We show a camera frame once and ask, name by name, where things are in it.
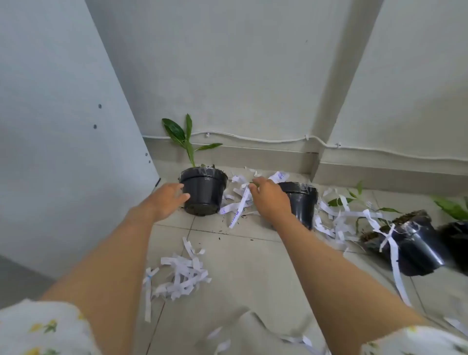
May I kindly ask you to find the person's left hand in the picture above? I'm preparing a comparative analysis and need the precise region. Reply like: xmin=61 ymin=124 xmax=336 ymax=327
xmin=140 ymin=182 xmax=191 ymax=223

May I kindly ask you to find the person's right hand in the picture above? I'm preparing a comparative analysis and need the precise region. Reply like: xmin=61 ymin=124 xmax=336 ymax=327
xmin=248 ymin=177 xmax=295 ymax=230

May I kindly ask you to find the black potted plant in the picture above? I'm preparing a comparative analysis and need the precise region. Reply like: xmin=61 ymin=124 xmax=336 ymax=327
xmin=277 ymin=181 xmax=319 ymax=231
xmin=162 ymin=114 xmax=228 ymax=217
xmin=431 ymin=196 xmax=468 ymax=277
xmin=327 ymin=181 xmax=449 ymax=277

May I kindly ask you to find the heap of shredded paper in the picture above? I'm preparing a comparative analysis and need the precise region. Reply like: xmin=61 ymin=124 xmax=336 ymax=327
xmin=142 ymin=168 xmax=468 ymax=355

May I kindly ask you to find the person's right forearm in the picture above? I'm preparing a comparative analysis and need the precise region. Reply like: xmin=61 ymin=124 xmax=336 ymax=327
xmin=274 ymin=216 xmax=429 ymax=355

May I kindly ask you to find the person's left forearm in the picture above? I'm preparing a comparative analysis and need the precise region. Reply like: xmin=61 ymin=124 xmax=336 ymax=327
xmin=38 ymin=204 xmax=161 ymax=355

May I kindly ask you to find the grey tiled floor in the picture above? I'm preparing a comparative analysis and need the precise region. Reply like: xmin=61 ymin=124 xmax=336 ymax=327
xmin=0 ymin=160 xmax=468 ymax=355

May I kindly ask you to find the white cabinet side panel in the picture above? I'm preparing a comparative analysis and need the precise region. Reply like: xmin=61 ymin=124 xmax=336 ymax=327
xmin=0 ymin=0 xmax=161 ymax=280

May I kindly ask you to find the white floral shirt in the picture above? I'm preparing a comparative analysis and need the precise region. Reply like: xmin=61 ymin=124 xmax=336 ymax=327
xmin=0 ymin=299 xmax=468 ymax=355

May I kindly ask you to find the white wall cable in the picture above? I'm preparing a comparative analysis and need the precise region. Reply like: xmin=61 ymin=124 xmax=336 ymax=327
xmin=142 ymin=131 xmax=468 ymax=161

